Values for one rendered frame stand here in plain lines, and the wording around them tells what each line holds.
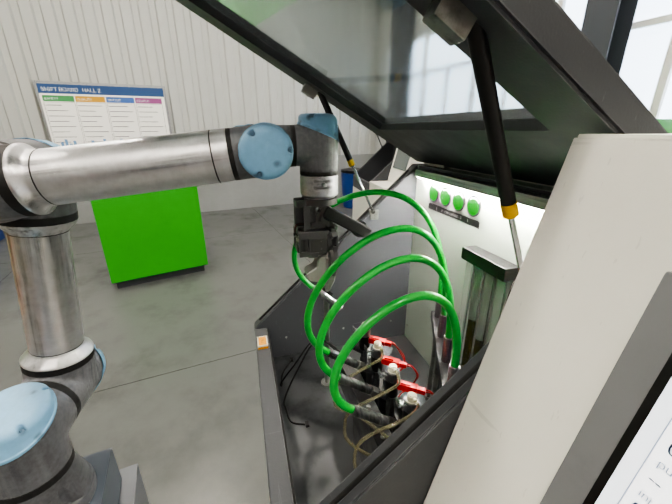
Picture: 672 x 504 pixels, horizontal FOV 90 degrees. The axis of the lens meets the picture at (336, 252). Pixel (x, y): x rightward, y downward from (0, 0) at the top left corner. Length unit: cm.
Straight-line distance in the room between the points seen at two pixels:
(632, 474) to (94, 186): 64
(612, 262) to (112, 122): 696
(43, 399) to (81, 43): 672
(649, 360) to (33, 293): 84
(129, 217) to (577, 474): 380
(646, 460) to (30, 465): 81
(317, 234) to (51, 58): 684
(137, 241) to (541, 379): 380
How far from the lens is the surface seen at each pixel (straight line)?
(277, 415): 85
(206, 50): 726
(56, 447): 82
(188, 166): 51
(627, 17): 485
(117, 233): 394
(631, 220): 41
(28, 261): 77
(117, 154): 54
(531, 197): 71
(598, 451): 42
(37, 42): 734
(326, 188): 65
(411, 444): 56
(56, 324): 82
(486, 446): 52
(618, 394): 40
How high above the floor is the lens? 156
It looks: 20 degrees down
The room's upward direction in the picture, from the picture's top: straight up
